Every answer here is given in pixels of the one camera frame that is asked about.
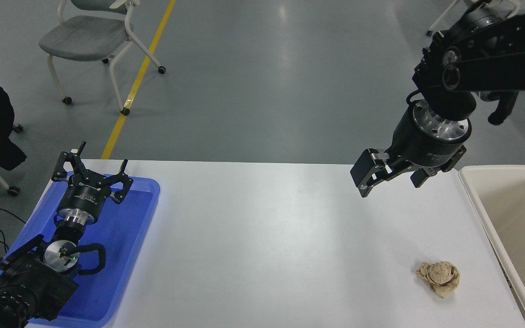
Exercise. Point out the tan paper ball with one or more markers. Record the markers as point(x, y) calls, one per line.
point(439, 277)

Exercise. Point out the white chair base with casters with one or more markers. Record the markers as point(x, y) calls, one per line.
point(12, 191)

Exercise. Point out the grey chair with white frame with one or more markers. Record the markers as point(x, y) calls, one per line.
point(440, 17)
point(84, 38)

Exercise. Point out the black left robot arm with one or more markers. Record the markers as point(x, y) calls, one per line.
point(30, 278)

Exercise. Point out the blue plastic tray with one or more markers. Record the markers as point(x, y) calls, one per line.
point(121, 237)

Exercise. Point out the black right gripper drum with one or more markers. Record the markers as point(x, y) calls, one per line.
point(419, 146)

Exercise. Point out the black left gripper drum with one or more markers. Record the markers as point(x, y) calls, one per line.
point(84, 195)

